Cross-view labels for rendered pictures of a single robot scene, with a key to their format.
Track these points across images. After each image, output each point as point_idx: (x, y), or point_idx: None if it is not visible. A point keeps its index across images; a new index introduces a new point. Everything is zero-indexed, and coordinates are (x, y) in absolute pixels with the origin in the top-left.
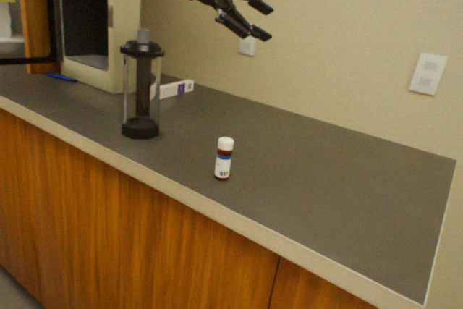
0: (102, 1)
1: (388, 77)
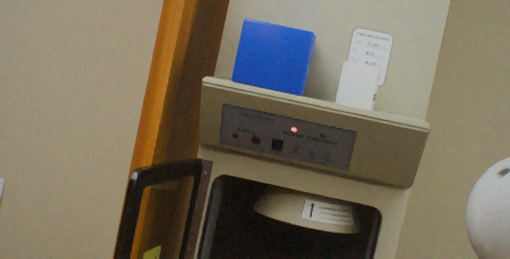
0: (225, 250)
1: None
